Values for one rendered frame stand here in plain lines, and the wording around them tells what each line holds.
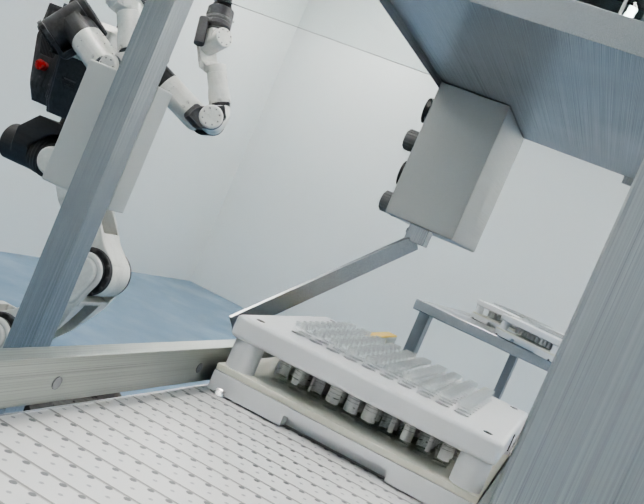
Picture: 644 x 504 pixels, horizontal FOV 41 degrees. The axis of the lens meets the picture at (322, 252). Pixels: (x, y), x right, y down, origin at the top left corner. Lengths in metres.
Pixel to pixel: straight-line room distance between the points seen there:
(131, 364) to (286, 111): 6.52
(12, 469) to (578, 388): 0.29
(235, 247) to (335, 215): 0.90
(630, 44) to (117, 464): 0.55
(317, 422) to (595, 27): 0.42
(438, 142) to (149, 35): 0.68
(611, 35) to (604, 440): 0.56
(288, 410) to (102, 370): 0.19
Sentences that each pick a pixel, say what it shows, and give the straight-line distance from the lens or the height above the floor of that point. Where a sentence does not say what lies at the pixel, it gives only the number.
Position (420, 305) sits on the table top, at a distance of 2.86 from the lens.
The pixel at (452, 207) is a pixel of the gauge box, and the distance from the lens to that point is 1.20.
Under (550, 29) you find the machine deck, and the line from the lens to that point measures 0.82.
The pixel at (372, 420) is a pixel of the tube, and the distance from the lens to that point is 0.75.
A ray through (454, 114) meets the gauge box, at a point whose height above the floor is 1.20.
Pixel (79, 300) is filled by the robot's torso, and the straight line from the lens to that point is 2.56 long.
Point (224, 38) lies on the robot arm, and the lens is 2.87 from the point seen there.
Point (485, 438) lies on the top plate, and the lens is 0.69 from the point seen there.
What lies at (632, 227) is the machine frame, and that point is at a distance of 0.30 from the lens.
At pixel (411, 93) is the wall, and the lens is 6.77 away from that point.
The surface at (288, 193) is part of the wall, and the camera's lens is 6.95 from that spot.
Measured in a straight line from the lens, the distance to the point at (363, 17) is 1.60.
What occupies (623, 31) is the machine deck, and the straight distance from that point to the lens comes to 0.82.
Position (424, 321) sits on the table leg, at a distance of 2.87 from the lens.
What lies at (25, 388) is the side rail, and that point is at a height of 0.85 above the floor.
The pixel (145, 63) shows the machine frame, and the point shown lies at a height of 1.13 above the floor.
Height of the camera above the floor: 1.02
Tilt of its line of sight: 3 degrees down
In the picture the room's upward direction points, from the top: 23 degrees clockwise
